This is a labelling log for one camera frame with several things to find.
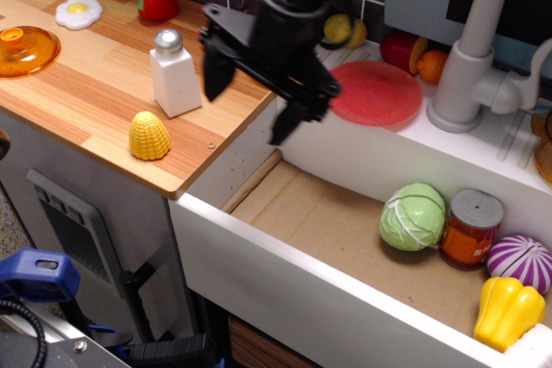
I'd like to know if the yellow toy bell pepper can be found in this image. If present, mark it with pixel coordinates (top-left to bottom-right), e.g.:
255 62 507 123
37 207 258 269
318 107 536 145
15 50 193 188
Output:
473 277 546 352

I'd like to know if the green toy cabbage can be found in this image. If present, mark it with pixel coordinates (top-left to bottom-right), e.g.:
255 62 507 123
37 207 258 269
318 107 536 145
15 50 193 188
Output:
379 183 446 252

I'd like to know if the yellow toy potato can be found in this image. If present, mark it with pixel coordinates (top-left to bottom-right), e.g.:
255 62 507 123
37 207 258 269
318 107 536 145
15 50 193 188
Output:
323 14 367 48

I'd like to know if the grey toy oven door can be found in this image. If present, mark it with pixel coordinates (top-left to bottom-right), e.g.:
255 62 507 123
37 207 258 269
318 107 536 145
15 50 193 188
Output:
27 169 124 298

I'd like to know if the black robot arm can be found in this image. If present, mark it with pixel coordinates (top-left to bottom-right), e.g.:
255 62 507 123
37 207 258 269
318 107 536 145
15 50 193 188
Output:
200 0 354 146

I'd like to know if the yellow toy corn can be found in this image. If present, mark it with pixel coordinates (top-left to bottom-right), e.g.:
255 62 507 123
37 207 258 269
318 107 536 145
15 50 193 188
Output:
129 111 172 160

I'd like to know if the black braided cable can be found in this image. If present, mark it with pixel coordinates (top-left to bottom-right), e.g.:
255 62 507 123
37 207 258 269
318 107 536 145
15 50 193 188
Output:
0 298 47 368

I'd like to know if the red toy plate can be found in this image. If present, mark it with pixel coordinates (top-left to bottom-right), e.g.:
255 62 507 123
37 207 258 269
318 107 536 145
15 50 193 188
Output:
331 61 423 128

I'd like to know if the blue clamp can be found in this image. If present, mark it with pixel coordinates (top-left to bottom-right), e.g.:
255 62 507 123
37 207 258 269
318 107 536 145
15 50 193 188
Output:
1 248 81 303

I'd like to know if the orange toy soup can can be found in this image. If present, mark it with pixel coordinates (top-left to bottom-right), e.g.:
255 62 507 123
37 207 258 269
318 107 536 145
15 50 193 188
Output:
439 189 504 271

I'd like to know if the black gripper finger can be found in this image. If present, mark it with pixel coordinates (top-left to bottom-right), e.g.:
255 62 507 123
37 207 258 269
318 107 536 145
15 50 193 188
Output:
270 102 309 146
204 48 235 102

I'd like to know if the toy fried egg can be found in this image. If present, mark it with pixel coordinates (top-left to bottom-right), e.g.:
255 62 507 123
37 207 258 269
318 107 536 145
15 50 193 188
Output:
55 0 104 30

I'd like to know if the orange transparent pot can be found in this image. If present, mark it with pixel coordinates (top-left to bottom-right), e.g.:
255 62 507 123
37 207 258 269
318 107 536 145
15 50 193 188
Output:
531 110 552 185

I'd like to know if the toy orange fruit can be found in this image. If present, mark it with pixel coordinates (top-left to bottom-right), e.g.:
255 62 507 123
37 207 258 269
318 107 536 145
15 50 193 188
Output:
417 50 449 84

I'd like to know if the orange transparent pot lid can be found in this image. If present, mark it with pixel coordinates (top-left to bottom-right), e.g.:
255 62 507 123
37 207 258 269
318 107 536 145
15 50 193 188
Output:
1 26 61 79

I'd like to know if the red toy strawberry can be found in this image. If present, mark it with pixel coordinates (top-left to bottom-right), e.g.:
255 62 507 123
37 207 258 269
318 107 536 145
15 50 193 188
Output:
137 0 180 21

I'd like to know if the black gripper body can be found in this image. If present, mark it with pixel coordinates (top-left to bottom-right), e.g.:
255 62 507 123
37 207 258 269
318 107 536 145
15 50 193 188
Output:
201 0 340 122

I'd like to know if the white salt shaker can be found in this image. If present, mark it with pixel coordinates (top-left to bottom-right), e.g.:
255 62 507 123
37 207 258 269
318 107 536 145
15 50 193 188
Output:
149 28 203 118

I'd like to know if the purple striped toy onion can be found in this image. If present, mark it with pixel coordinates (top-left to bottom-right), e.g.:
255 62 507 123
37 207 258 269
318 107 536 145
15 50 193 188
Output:
486 235 551 295

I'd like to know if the red toy apple half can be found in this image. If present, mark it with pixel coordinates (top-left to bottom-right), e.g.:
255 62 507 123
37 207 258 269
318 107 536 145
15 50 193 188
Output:
379 31 429 75

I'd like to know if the grey toy faucet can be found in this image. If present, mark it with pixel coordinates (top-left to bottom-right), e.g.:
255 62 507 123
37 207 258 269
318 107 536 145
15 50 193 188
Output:
426 0 551 134

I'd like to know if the white sponge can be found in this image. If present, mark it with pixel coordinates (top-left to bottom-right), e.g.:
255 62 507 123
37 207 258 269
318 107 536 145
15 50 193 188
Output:
504 323 551 368

